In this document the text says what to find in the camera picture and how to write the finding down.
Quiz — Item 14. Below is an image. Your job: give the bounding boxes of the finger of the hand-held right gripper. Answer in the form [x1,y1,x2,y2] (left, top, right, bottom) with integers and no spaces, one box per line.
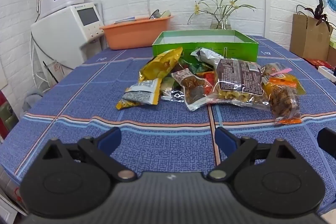
[317,127,336,157]

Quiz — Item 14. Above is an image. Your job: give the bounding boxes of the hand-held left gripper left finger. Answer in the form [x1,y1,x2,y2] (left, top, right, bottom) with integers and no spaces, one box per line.
[39,127,137,183]

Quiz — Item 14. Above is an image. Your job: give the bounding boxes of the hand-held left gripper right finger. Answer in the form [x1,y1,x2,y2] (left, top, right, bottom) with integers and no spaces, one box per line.
[206,127,302,183]

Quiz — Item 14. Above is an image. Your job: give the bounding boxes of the grey backed yellow packet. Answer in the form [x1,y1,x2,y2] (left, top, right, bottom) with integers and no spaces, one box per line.
[116,79,162,110]

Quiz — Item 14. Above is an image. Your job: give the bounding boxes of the clear orange nut packet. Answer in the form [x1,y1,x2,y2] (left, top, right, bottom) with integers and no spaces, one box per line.
[268,84,302,126]

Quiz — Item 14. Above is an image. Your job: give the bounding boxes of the clear packet of brown meat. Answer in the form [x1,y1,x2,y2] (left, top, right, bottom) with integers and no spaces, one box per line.
[171,68,214,111]

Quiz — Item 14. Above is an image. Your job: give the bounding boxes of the orange yellow snack packet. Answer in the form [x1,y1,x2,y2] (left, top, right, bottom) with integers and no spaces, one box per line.
[269,74,306,95]

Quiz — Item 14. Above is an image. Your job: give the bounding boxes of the large clear brown label packet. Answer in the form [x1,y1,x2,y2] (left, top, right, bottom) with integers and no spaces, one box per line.
[207,58,271,111]

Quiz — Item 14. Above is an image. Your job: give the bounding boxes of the clear cracker packet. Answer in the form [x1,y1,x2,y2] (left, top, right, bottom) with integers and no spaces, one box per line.
[160,76,185,103]

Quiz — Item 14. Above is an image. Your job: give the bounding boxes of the green pea packet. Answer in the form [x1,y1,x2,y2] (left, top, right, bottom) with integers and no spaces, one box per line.
[181,61,210,75]

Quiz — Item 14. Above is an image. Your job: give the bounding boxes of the silver white snack packet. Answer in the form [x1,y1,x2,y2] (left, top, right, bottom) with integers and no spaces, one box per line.
[190,47,224,69]

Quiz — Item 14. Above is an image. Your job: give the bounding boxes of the green cardboard box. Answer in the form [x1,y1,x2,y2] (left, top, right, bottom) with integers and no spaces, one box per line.
[152,30,259,63]

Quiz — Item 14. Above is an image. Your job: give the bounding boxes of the blue printed tablecloth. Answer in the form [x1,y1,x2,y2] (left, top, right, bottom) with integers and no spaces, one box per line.
[0,35,336,216]

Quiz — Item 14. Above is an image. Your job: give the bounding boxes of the white box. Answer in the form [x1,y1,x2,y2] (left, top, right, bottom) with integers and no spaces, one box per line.
[317,66,336,83]

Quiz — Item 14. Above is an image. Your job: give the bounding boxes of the red flat box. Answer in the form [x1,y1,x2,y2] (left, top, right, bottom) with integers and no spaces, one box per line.
[305,57,334,68]

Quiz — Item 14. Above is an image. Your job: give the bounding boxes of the brown cardboard box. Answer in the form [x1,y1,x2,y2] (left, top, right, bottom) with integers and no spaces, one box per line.
[327,46,336,67]

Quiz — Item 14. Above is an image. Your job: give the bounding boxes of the grey stool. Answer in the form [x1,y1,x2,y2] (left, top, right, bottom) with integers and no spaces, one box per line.
[24,91,45,115]

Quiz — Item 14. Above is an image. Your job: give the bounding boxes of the orange plastic basin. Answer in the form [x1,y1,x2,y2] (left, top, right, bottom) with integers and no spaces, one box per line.
[100,15,174,50]

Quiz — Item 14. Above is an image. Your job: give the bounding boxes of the brown paper bag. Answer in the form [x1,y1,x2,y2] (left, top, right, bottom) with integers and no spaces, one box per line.
[290,13,334,61]

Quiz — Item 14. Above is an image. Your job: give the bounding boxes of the red and green canister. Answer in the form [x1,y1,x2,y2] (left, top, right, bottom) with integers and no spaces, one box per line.
[0,90,19,139]

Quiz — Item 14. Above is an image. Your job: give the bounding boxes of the white dispenser with screen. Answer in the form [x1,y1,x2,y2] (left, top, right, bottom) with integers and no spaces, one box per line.
[30,1,107,83]

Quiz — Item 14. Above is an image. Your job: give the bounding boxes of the glass vase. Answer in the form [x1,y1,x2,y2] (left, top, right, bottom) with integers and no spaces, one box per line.
[210,15,233,30]

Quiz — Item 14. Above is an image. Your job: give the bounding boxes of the white blue plate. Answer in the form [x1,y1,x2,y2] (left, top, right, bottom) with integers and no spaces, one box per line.
[114,17,137,24]

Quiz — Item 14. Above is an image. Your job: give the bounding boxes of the yellow flower stems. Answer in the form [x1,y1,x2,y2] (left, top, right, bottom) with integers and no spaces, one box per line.
[187,0,257,25]

